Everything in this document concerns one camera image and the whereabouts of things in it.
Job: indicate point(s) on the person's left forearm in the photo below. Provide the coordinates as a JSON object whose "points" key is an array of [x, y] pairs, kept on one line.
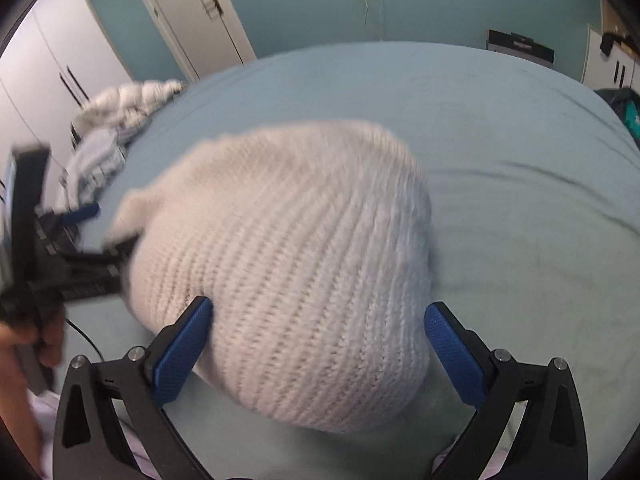
{"points": [[17, 400]]}

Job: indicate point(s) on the person's left hand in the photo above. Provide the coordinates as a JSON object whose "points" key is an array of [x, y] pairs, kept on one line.
{"points": [[52, 340]]}

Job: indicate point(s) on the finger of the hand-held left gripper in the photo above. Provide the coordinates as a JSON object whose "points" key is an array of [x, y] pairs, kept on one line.
{"points": [[107, 255], [80, 212]]}

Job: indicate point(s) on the white door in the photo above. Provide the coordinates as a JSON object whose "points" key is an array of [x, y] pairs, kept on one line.
{"points": [[190, 25]]}

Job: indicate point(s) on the black wall-side box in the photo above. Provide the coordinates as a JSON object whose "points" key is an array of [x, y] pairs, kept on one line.
{"points": [[520, 46]]}

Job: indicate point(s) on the pale pink cloth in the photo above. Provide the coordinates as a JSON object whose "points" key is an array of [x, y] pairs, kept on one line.
{"points": [[44, 422]]}

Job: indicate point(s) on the light blue bed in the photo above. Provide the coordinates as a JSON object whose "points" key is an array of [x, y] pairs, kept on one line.
{"points": [[500, 160]]}

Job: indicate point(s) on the white wardrobe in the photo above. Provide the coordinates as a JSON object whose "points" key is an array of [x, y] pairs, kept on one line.
{"points": [[50, 75]]}

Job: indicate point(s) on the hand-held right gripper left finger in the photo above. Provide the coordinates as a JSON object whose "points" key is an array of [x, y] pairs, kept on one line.
{"points": [[182, 350]]}

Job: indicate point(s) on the white knit sweater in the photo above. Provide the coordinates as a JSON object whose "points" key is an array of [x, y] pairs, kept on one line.
{"points": [[300, 285]]}

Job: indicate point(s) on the white crumpled garment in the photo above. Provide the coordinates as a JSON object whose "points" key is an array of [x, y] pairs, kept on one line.
{"points": [[130, 102]]}

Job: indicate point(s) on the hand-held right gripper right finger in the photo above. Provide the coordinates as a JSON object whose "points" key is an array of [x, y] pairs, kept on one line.
{"points": [[455, 355]]}

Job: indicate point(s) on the black bag with teal patch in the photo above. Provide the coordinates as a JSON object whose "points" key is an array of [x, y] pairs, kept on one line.
{"points": [[625, 110]]}

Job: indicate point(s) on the light blue crumpled garment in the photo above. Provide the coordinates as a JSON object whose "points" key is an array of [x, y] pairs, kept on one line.
{"points": [[97, 160]]}

